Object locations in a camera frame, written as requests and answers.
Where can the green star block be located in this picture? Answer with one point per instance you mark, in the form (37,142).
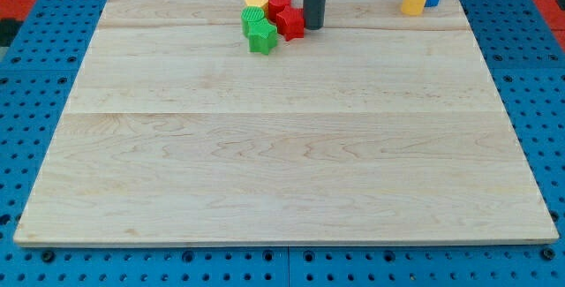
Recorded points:
(262,36)

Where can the light wooden board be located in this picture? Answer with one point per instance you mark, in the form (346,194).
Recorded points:
(379,129)

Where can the red star block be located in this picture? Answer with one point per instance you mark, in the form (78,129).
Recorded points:
(290,23)

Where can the green cylinder block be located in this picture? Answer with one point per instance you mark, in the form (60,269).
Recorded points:
(248,15)

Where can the red cylinder block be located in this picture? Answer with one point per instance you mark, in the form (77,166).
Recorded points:
(276,6)

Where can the yellow hexagon block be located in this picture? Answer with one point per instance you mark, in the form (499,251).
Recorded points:
(263,4)

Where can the yellow heart block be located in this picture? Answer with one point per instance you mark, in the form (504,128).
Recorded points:
(413,7)

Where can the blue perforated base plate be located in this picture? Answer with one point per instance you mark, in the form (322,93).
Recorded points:
(37,73)

